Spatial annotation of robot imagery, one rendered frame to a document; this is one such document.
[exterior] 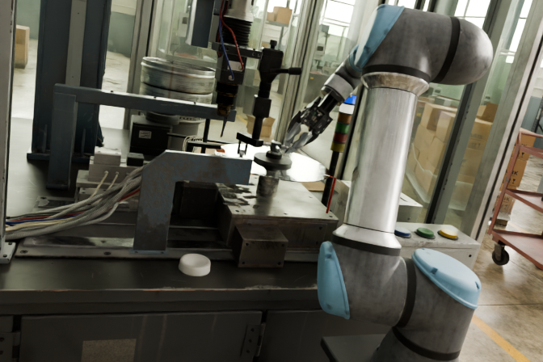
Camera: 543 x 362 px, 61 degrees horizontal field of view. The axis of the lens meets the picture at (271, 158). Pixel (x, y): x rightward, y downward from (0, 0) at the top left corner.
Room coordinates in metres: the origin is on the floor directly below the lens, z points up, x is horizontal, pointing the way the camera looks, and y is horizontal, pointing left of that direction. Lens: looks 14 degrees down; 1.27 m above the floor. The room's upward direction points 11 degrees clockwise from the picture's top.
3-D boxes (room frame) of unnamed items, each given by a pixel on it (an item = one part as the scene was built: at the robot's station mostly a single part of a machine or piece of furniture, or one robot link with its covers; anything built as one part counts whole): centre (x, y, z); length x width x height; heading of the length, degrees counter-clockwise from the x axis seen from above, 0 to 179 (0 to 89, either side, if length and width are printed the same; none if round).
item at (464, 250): (1.06, -0.39, 0.82); 0.28 x 0.11 x 0.15; 111
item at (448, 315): (0.71, -0.32, 0.91); 0.13 x 0.12 x 0.14; 91
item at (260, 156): (1.25, 0.00, 0.96); 0.11 x 0.11 x 0.03
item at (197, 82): (1.90, 0.44, 0.93); 0.31 x 0.31 x 0.36
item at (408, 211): (1.32, -0.34, 0.82); 0.18 x 0.18 x 0.15; 21
